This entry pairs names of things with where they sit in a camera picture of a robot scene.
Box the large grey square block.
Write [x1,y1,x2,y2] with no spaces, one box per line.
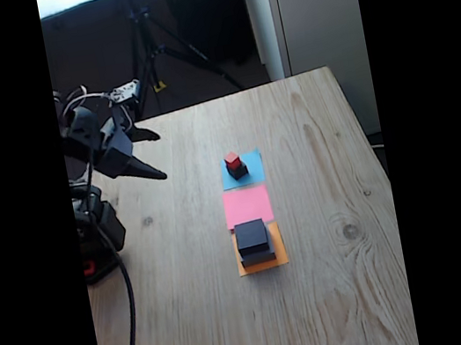
[237,239,280,270]

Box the red black table clamp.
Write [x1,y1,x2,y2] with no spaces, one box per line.
[81,250,124,286]

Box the small red cube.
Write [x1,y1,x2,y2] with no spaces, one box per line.
[222,150,243,173]

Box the small dark grey cube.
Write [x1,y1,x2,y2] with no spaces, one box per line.
[226,159,251,181]

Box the orange paper sheet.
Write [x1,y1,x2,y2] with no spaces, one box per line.
[230,220,291,278]

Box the blue paper sheet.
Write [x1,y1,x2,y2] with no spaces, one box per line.
[217,147,268,191]

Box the pink paper sheet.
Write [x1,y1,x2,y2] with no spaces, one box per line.
[221,183,277,232]

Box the white grey cabinet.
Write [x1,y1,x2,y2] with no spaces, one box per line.
[242,0,383,153]

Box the medium black square block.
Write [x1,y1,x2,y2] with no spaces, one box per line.
[232,217,271,258]

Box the black tripod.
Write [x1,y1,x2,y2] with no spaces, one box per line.
[113,0,248,122]

